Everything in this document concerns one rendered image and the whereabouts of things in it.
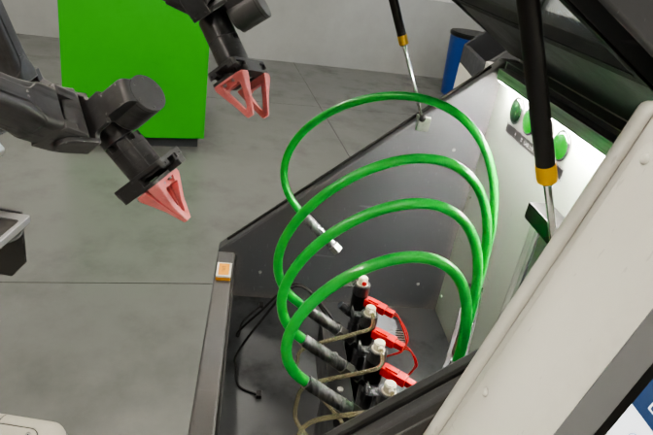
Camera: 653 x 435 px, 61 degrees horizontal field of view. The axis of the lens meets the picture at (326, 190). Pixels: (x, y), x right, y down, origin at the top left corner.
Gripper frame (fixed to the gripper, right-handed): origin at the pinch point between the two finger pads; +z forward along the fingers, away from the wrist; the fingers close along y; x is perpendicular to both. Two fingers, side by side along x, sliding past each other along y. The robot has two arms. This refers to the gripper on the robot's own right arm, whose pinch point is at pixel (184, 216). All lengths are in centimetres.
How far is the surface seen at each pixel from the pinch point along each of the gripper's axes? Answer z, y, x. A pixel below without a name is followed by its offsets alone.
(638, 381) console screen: 21, 48, -39
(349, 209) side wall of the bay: 24.3, 6.6, 38.8
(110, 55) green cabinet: -82, -160, 268
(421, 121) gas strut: 17, 30, 42
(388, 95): 4.4, 33.3, 15.8
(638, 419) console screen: 22, 47, -41
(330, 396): 27.9, 12.2, -17.4
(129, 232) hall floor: 12, -159, 169
